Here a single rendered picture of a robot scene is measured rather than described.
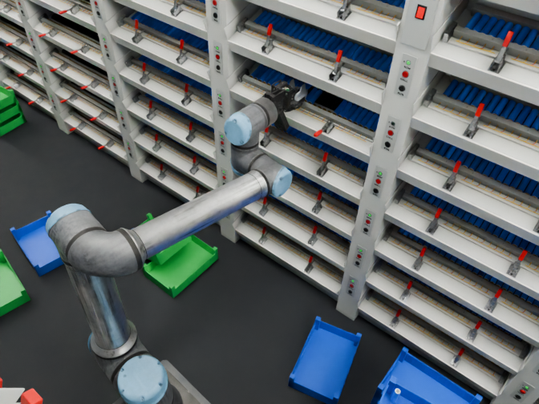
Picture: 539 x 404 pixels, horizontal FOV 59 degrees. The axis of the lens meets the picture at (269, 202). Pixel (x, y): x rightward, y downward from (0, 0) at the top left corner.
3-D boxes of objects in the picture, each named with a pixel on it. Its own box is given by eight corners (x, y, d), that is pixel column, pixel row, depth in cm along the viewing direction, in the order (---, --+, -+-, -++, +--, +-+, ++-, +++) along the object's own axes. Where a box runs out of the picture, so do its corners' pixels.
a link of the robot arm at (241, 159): (247, 185, 153) (247, 155, 145) (224, 167, 159) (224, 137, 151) (268, 173, 158) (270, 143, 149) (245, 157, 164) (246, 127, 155)
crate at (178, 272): (173, 298, 217) (171, 288, 211) (143, 275, 225) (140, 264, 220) (218, 258, 234) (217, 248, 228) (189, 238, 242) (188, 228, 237)
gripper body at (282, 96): (300, 85, 156) (277, 99, 149) (297, 108, 162) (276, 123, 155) (281, 78, 159) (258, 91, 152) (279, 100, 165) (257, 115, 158)
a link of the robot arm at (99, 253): (87, 273, 107) (298, 164, 144) (62, 241, 113) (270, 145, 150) (95, 305, 114) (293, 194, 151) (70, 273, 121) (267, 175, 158)
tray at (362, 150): (370, 164, 156) (370, 147, 148) (232, 98, 182) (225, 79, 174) (401, 123, 163) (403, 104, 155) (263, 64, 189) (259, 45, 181)
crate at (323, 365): (335, 408, 184) (338, 399, 178) (287, 385, 189) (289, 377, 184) (358, 343, 203) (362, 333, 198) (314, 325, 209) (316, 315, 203)
